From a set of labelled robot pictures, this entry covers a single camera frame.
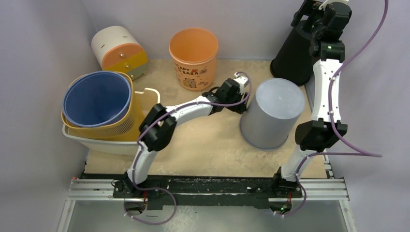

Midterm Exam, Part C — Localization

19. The black plastic bin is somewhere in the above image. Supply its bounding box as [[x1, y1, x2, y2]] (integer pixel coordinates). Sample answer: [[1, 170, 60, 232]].
[[270, 20, 313, 86]]

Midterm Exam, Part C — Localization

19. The grey plastic bin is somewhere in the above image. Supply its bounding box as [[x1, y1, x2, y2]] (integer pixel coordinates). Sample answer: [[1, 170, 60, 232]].
[[239, 78, 306, 151]]

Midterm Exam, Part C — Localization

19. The orange capybara bin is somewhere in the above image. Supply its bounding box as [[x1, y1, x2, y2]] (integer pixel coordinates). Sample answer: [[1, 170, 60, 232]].
[[169, 28, 219, 91]]

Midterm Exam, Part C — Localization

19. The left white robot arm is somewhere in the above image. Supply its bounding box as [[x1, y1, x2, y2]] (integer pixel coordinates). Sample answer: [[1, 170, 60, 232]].
[[114, 72, 252, 198]]

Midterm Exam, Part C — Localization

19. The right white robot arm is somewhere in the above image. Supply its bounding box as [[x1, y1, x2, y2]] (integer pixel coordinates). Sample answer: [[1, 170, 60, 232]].
[[270, 0, 352, 197]]

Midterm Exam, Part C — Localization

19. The white drawer container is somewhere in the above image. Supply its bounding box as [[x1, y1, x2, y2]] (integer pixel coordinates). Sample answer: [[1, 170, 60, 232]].
[[91, 26, 148, 80]]

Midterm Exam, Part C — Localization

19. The white mesh basket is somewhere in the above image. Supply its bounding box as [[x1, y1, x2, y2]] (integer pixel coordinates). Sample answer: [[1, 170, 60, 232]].
[[61, 88, 160, 155]]

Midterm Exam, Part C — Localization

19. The blue plastic bucket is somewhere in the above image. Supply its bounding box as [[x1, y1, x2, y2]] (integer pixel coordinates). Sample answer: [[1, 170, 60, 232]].
[[62, 71, 132, 128]]

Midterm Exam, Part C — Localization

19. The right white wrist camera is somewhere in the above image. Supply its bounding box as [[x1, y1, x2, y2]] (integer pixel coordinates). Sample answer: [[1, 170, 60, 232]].
[[319, 0, 349, 10]]

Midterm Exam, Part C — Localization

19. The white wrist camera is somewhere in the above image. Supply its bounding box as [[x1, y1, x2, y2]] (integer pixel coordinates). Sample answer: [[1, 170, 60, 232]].
[[234, 72, 249, 94], [319, 0, 349, 10]]

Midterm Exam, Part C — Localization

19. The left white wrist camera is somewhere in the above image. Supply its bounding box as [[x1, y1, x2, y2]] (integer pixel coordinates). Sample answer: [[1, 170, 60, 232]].
[[234, 72, 249, 94]]

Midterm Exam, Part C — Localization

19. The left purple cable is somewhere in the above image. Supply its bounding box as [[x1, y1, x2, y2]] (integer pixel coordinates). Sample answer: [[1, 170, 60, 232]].
[[123, 72, 253, 225]]

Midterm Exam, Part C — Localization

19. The purple cable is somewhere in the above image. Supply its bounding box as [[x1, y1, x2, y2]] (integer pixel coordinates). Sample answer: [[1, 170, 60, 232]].
[[272, 0, 389, 218], [123, 72, 253, 225]]

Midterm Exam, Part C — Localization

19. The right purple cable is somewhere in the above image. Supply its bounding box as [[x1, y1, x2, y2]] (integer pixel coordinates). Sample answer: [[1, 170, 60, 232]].
[[272, 0, 389, 218]]

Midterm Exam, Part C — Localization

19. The aluminium mounting rail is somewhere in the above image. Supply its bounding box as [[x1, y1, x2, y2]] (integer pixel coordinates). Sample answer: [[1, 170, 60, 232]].
[[67, 179, 350, 202]]

